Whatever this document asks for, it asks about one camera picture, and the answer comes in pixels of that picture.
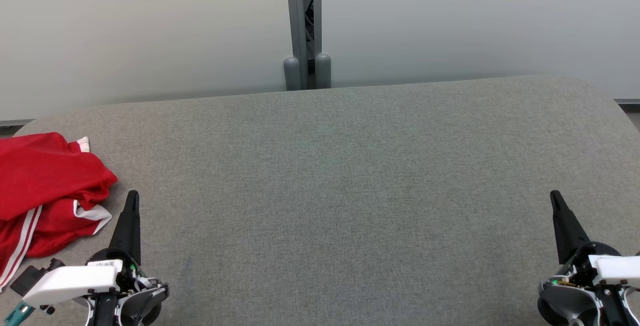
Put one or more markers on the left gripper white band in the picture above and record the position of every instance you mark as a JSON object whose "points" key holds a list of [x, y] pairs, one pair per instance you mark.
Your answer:
{"points": [[70, 283]]}

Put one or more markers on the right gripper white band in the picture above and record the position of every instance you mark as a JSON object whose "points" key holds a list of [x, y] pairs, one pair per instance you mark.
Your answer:
{"points": [[615, 268]]}

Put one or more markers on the red garment with white hem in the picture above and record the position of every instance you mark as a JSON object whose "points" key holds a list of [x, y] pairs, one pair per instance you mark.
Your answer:
{"points": [[50, 176]]}

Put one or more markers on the right robot arm silver white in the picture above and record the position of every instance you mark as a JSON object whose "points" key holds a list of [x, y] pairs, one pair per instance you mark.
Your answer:
{"points": [[565, 301]]}

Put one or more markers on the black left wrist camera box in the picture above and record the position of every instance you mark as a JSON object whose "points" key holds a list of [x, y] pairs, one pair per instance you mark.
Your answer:
{"points": [[30, 276]]}

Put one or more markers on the grey partition base rail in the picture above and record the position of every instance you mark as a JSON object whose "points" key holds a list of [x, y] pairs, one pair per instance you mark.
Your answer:
{"points": [[627, 101], [15, 122]]}

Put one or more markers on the grey cylindrical post foot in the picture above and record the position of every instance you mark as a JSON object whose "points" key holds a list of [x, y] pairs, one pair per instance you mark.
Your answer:
{"points": [[292, 73], [323, 71]]}

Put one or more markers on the grey partition post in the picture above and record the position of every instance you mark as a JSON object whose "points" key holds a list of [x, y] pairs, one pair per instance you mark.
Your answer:
{"points": [[295, 11]]}

